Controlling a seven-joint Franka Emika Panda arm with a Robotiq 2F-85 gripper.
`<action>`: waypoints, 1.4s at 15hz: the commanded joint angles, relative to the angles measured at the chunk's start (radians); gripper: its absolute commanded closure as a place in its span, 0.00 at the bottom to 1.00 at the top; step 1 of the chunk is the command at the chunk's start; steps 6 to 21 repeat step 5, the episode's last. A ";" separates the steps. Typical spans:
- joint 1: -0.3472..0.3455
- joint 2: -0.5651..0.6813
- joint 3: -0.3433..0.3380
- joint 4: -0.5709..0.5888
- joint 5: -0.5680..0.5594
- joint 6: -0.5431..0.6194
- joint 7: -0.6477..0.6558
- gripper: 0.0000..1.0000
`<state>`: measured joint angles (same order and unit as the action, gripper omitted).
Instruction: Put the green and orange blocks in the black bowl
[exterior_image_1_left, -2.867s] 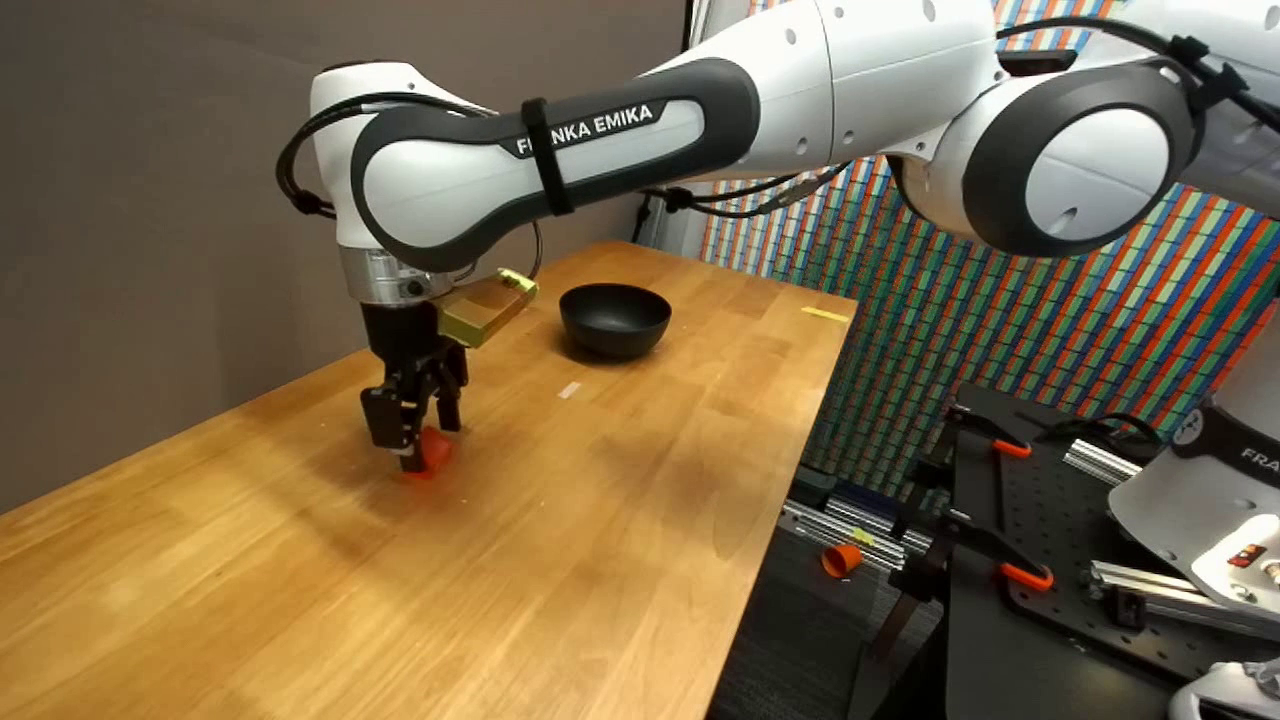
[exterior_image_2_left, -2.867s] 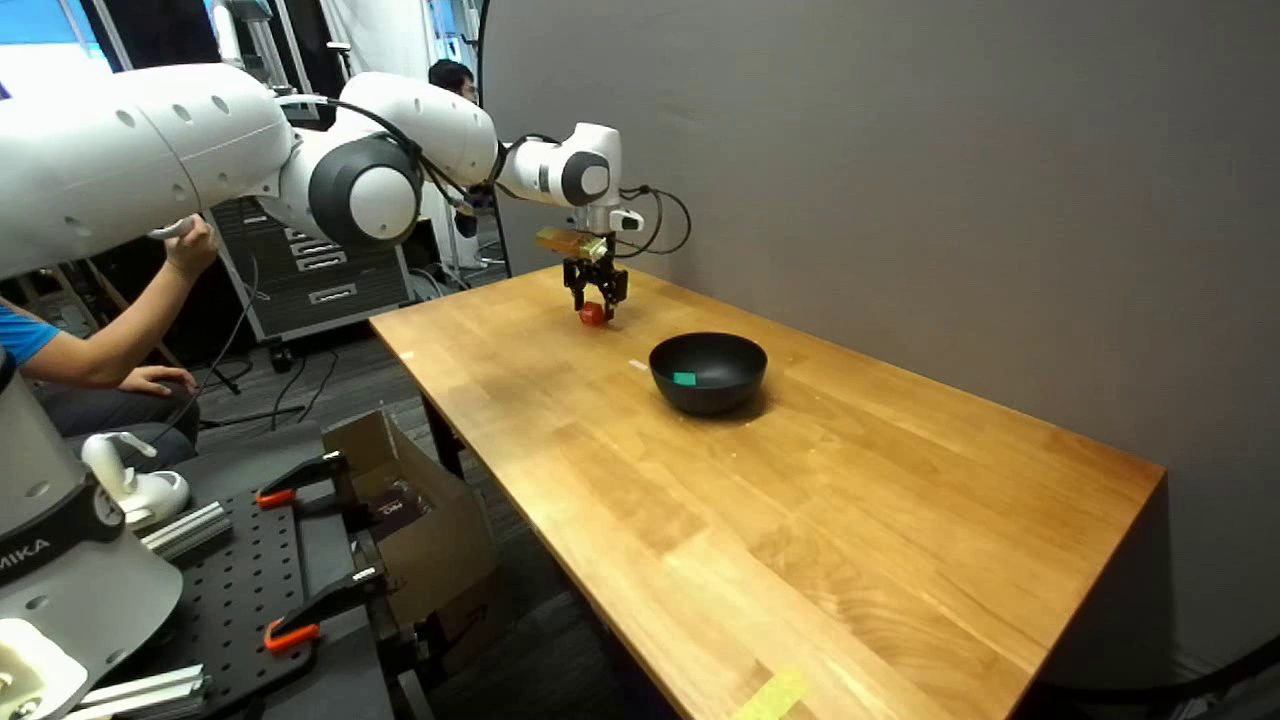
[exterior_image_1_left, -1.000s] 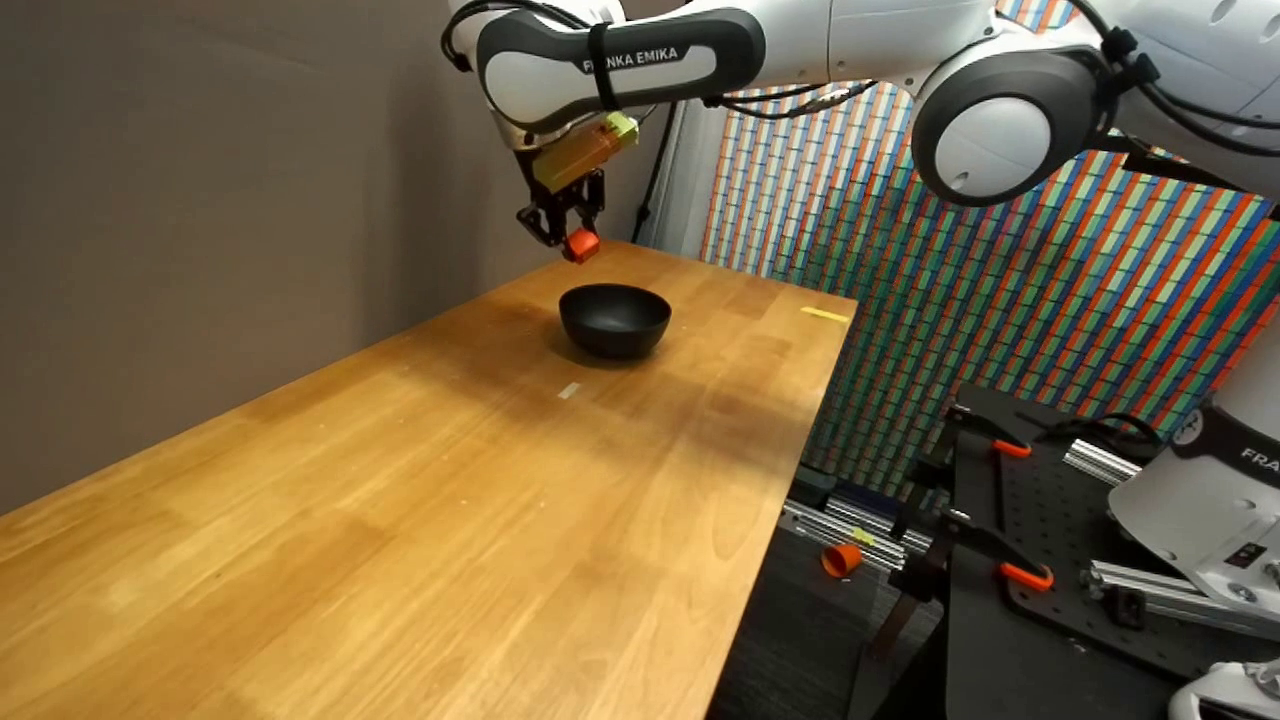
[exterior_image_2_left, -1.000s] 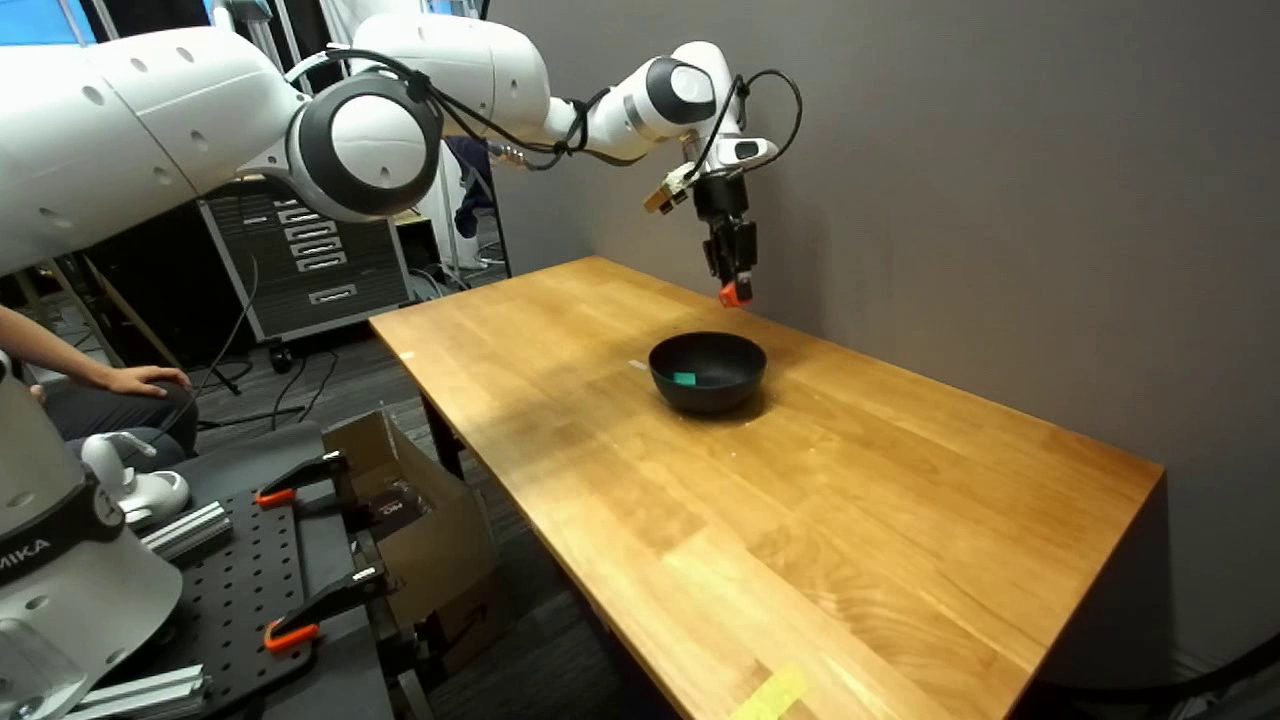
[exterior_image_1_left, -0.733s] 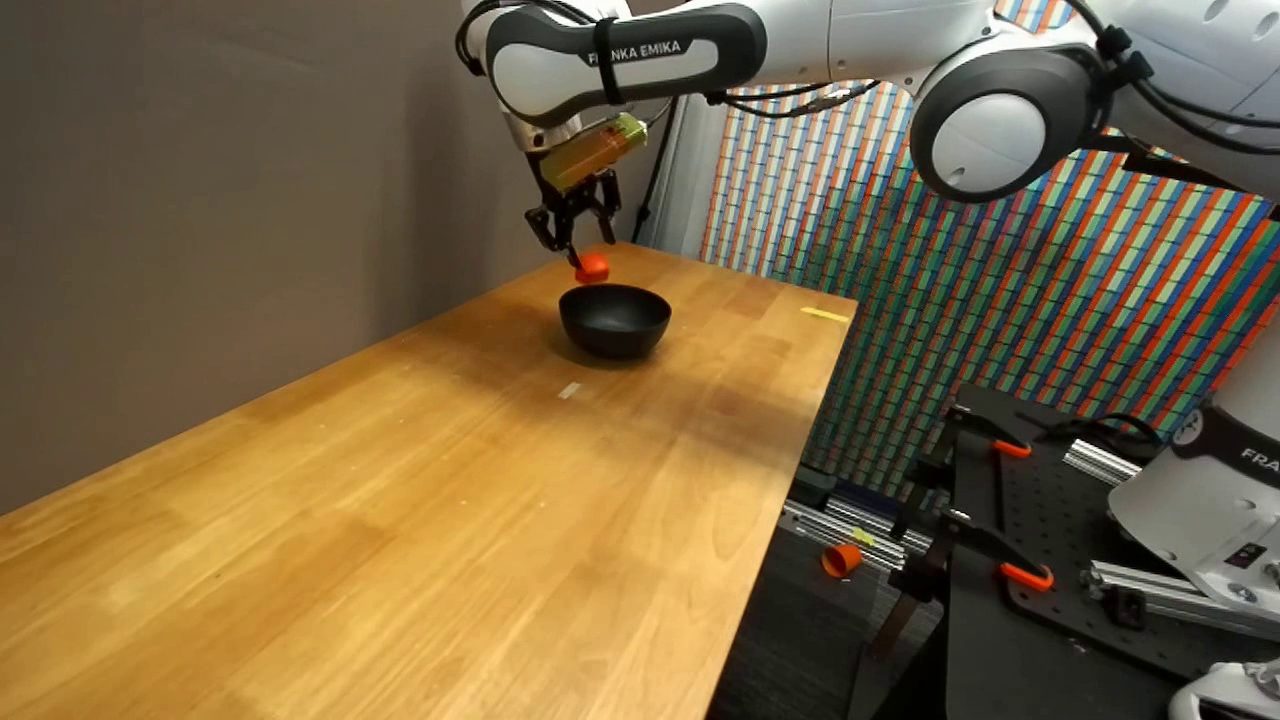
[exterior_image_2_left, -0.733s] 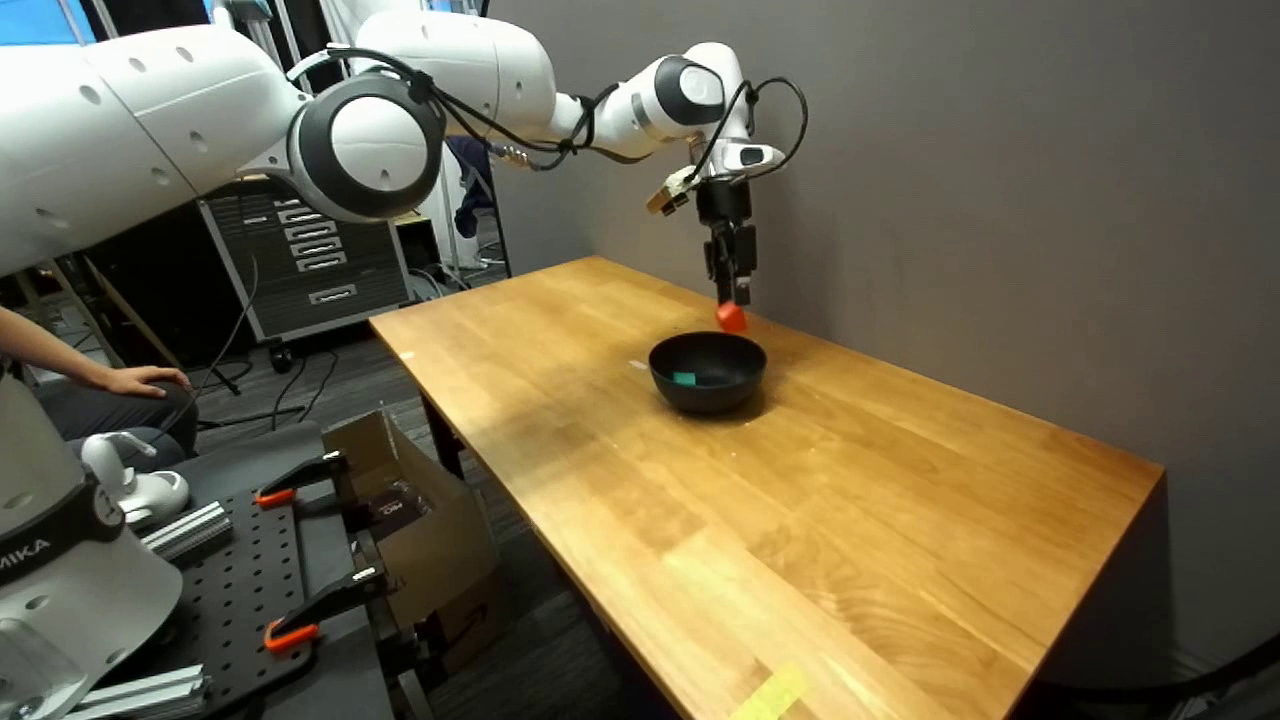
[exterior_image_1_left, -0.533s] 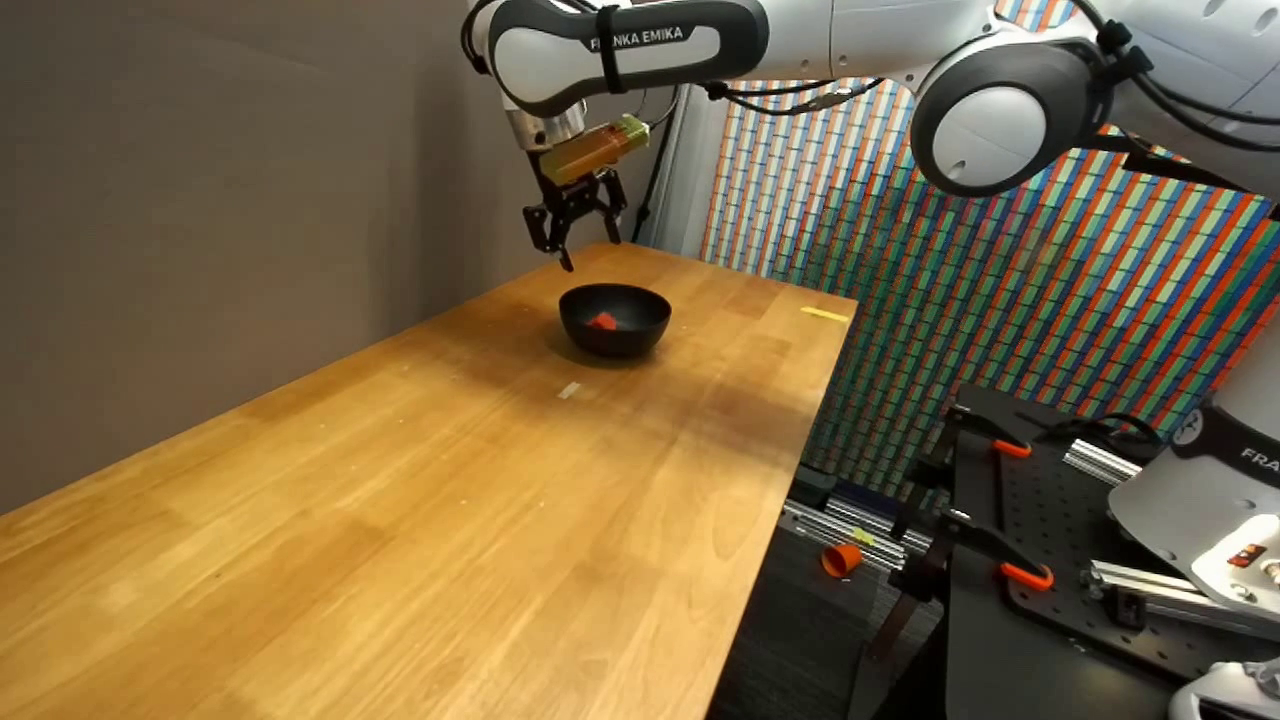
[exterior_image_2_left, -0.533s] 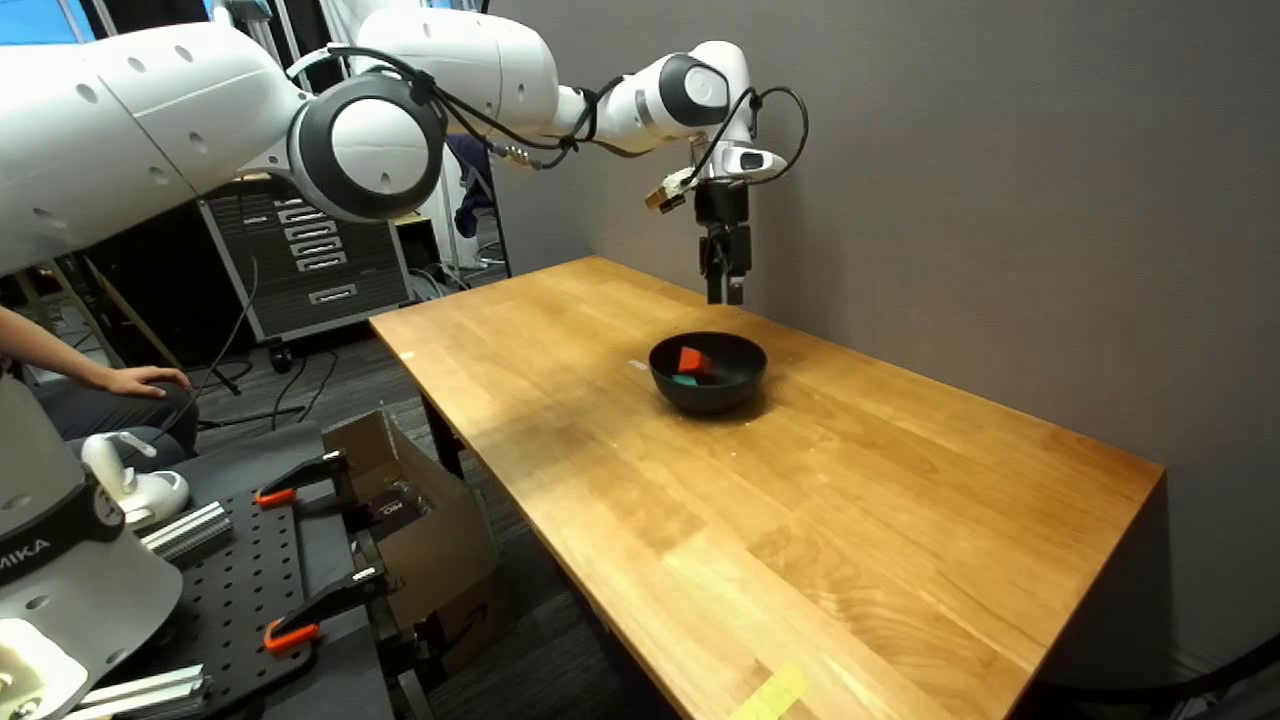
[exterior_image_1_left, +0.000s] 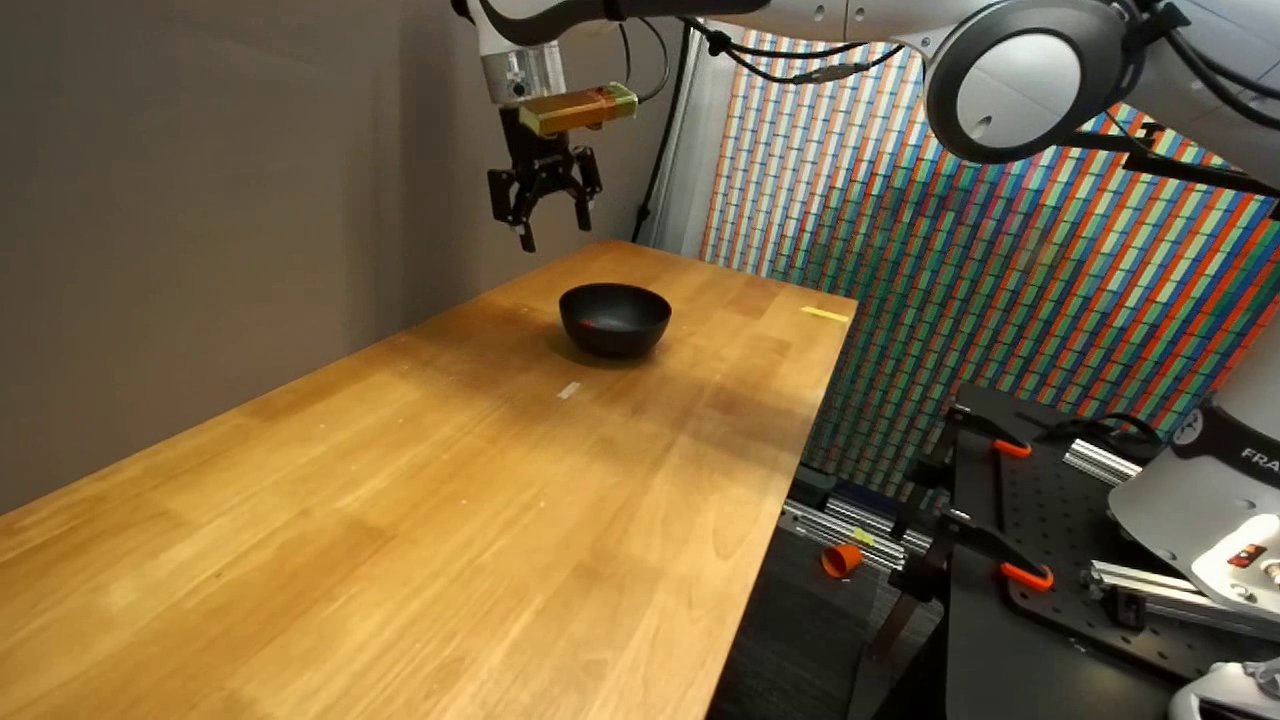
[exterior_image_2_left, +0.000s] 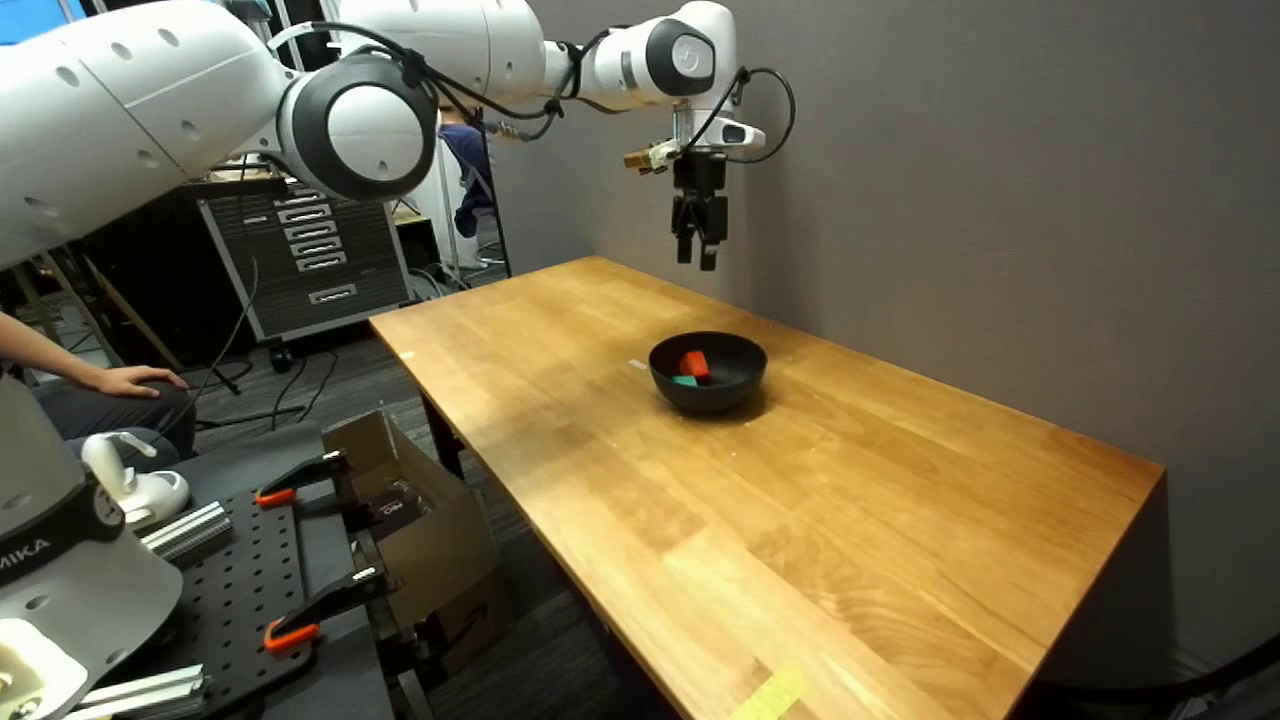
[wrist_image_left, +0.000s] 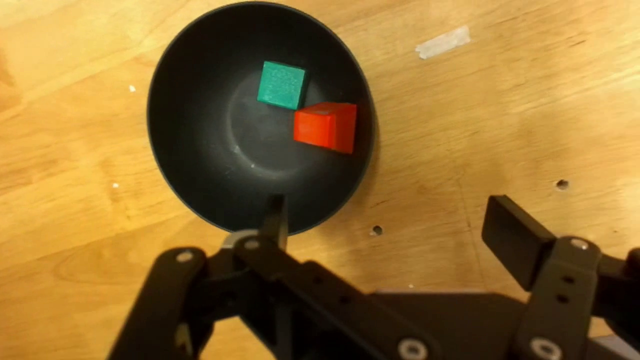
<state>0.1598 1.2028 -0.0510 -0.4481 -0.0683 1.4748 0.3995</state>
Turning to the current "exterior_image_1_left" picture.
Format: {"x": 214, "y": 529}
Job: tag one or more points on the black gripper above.
{"x": 544, "y": 155}

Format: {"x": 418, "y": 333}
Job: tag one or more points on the black bowl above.
{"x": 613, "y": 323}

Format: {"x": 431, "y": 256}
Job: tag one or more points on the small white tape strip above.
{"x": 570, "y": 391}

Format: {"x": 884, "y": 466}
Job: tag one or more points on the yellow tape strip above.
{"x": 827, "y": 312}

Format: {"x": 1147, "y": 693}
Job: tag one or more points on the grey fabric backdrop panel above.
{"x": 242, "y": 201}

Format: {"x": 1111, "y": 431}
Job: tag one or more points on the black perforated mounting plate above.
{"x": 1055, "y": 643}

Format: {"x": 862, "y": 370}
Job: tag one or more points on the pale green plastic device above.
{"x": 1233, "y": 693}

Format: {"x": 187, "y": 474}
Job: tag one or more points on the yellowish wrist camera box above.
{"x": 576, "y": 111}

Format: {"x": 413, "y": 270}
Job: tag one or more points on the striped metal rail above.
{"x": 854, "y": 524}

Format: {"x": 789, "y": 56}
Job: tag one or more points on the aluminium profile rail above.
{"x": 1105, "y": 461}
{"x": 1174, "y": 595}

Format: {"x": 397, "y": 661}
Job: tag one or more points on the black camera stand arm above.
{"x": 1202, "y": 167}

